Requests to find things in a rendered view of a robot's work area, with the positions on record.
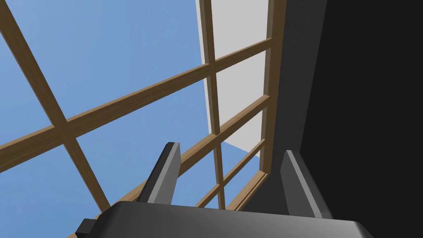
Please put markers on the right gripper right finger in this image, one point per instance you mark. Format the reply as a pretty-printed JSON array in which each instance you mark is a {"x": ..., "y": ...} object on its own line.
[{"x": 299, "y": 188}]

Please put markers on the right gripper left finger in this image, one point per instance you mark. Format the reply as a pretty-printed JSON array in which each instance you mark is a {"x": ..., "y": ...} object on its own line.
[{"x": 162, "y": 178}]

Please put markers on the brown wooden framed window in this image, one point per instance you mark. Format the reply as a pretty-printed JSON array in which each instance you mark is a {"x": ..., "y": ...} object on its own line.
[{"x": 132, "y": 99}]

